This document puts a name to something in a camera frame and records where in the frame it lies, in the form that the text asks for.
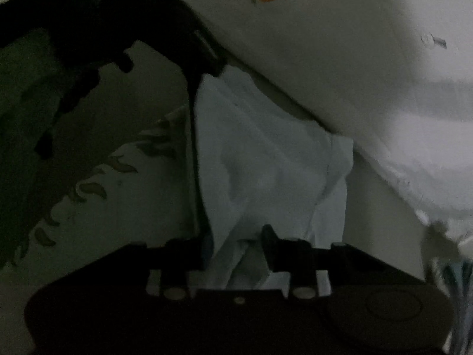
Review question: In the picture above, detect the person's left forearm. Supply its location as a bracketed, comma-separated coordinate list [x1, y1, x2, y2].
[0, 31, 98, 270]

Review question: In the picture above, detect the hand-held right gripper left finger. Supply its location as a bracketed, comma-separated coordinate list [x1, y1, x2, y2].
[122, 237, 208, 300]

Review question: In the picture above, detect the grey folded garment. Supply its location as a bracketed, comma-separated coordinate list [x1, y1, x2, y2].
[424, 221, 464, 263]

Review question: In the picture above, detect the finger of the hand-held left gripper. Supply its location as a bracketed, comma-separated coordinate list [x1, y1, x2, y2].
[190, 28, 227, 79]

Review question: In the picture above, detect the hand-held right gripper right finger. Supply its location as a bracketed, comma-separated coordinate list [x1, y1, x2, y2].
[260, 225, 356, 300]

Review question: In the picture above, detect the white leaf pattern cloth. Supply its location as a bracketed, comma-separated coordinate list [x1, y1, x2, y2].
[15, 104, 202, 271]

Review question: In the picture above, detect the light blue shirt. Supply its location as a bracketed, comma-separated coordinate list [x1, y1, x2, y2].
[192, 67, 356, 291]

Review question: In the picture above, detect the white carrot print bed sheet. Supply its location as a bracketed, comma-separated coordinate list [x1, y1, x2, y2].
[155, 0, 473, 253]

